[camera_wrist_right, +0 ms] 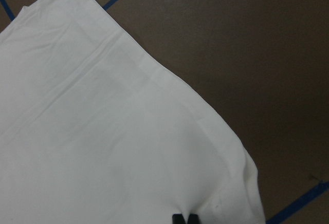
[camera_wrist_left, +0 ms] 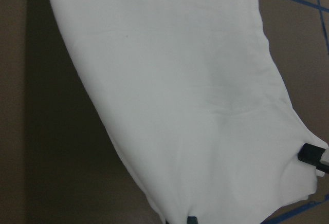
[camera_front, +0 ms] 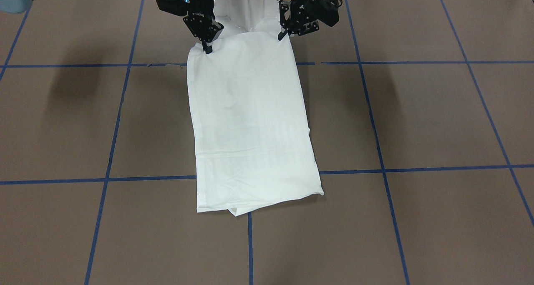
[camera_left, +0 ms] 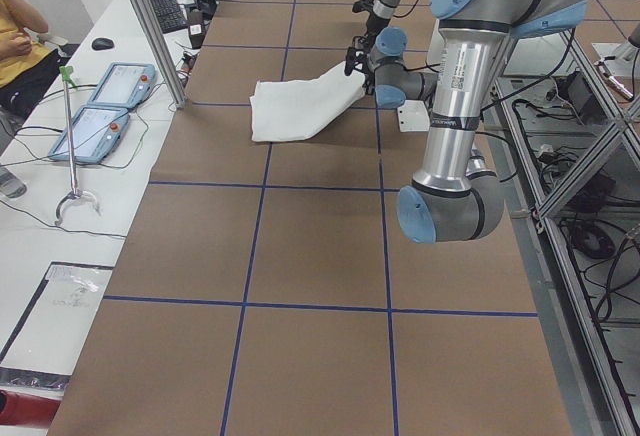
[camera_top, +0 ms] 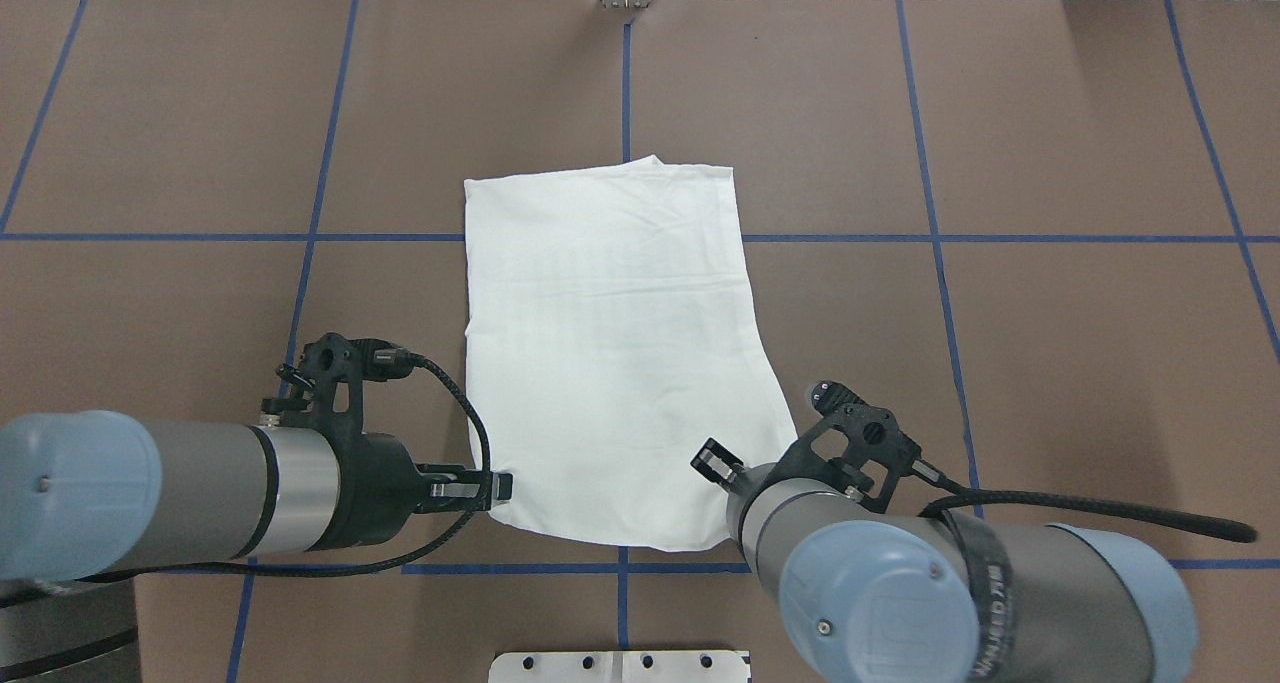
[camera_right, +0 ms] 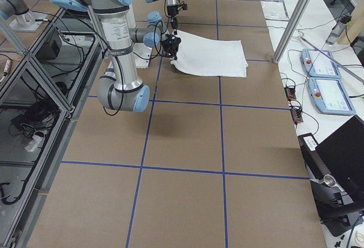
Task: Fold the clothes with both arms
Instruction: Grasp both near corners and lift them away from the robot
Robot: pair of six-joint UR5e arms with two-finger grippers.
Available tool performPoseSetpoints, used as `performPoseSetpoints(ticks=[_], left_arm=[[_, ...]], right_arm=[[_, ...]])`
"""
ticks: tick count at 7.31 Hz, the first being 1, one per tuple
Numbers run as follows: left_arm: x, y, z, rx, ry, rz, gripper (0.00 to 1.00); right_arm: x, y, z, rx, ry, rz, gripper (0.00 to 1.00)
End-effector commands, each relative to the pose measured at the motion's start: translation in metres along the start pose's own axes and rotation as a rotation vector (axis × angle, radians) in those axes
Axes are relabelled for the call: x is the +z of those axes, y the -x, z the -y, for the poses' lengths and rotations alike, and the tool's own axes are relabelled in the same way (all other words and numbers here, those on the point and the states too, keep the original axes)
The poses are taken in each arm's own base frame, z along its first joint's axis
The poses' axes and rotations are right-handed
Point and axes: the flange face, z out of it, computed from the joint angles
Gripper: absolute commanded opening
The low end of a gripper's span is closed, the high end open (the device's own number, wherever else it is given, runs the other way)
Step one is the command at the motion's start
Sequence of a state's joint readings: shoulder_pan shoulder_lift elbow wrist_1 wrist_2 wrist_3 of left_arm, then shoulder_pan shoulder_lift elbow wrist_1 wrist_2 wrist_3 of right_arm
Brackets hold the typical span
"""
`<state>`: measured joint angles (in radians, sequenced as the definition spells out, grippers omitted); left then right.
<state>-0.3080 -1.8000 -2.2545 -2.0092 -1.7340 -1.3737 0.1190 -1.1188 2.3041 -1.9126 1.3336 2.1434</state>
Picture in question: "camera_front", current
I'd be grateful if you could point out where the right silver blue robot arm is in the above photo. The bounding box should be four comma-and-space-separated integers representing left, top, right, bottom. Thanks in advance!
1, 0, 224, 64

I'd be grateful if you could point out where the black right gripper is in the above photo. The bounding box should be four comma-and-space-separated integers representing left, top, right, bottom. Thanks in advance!
156, 0, 224, 54

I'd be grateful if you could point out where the white long-sleeve printed shirt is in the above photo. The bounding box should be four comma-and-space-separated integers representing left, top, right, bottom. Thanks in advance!
186, 32, 324, 217

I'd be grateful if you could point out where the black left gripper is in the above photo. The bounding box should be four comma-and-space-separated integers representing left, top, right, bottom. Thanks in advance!
278, 0, 340, 41

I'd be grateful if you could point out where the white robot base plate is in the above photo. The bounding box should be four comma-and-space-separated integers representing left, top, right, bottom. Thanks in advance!
214, 0, 282, 38

